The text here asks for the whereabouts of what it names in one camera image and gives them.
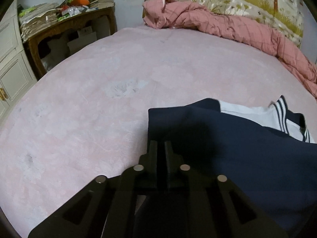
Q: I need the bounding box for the white navy varsity jacket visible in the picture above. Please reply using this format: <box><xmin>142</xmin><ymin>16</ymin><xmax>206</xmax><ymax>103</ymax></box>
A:
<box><xmin>148</xmin><ymin>97</ymin><xmax>316</xmax><ymax>237</ymax></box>

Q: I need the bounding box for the pink bed sheet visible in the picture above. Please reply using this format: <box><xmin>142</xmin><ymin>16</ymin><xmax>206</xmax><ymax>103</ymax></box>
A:
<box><xmin>1</xmin><ymin>26</ymin><xmax>316</xmax><ymax>237</ymax></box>

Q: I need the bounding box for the white cabinet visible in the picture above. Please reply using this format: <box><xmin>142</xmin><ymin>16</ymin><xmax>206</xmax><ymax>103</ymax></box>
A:
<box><xmin>0</xmin><ymin>0</ymin><xmax>37</xmax><ymax>121</ymax></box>

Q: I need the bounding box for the dark wooden side table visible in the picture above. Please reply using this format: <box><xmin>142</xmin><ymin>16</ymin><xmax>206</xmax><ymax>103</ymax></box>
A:
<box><xmin>23</xmin><ymin>6</ymin><xmax>118</xmax><ymax>80</ymax></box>

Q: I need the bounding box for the pink plaid quilt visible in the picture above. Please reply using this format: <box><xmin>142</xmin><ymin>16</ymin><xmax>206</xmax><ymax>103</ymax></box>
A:
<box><xmin>142</xmin><ymin>0</ymin><xmax>316</xmax><ymax>97</ymax></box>

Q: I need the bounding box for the stack of papers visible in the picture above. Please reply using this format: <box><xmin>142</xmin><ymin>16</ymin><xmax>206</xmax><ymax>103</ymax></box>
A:
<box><xmin>18</xmin><ymin>3</ymin><xmax>61</xmax><ymax>43</ymax></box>

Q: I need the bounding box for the orange toy clutter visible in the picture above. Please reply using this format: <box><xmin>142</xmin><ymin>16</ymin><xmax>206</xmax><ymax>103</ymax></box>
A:
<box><xmin>58</xmin><ymin>0</ymin><xmax>115</xmax><ymax>17</ymax></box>

